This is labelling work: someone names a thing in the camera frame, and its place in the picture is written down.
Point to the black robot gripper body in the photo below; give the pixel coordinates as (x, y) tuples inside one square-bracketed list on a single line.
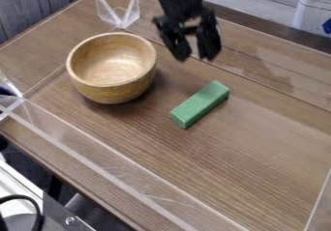
[(178, 11)]

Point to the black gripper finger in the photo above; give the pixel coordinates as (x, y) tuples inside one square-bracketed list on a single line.
[(174, 40), (207, 38)]

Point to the green rectangular block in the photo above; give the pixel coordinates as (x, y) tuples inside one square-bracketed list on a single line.
[(190, 110)]

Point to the clear acrylic table fence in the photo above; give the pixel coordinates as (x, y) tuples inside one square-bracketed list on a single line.
[(242, 171)]

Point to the brown wooden bowl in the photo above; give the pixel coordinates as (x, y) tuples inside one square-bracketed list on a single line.
[(111, 67)]

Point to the white bucket in background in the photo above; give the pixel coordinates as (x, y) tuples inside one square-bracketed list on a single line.
[(312, 17)]

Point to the clear acrylic corner bracket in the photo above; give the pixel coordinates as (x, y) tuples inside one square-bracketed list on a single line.
[(119, 17)]

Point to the metal bracket with screw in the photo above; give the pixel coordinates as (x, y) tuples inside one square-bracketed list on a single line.
[(59, 219)]

